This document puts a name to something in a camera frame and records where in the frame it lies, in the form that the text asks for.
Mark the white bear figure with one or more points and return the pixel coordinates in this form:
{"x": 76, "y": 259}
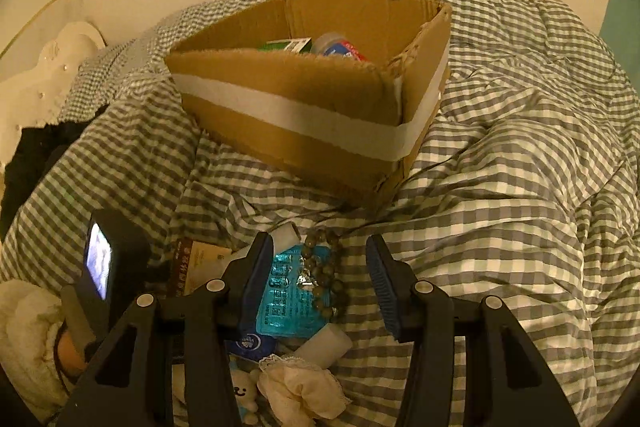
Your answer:
{"x": 245, "y": 391}

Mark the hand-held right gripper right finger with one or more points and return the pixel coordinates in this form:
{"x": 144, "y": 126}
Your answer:
{"x": 382, "y": 288}

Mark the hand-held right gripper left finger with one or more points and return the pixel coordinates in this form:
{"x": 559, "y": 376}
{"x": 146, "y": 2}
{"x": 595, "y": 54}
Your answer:
{"x": 252, "y": 288}

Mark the person's left forearm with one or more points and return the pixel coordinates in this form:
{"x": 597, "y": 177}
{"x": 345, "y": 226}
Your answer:
{"x": 25, "y": 324}

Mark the dark cloth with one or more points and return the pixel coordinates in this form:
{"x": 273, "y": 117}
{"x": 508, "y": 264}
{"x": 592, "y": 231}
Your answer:
{"x": 35, "y": 157}

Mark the cardboard box with white tape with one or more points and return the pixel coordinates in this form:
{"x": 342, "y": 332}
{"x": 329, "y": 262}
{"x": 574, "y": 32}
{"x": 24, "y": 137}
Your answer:
{"x": 280, "y": 122}

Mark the green carton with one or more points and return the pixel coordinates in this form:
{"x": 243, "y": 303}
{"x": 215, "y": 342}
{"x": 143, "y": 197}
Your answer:
{"x": 287, "y": 46}

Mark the blue foil packet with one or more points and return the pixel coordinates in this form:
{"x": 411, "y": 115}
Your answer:
{"x": 280, "y": 299}

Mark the cream lace scrunchie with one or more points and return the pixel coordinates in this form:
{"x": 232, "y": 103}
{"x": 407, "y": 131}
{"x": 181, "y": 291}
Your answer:
{"x": 300, "y": 389}

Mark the grey checkered blanket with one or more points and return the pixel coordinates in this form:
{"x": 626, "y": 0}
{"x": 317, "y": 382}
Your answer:
{"x": 500, "y": 217}

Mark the blue packet with round label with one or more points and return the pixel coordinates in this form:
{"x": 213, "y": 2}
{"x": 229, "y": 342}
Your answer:
{"x": 248, "y": 343}

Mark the bottle with red blue label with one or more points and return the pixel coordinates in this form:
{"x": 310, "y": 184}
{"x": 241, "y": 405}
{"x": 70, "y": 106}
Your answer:
{"x": 340, "y": 48}

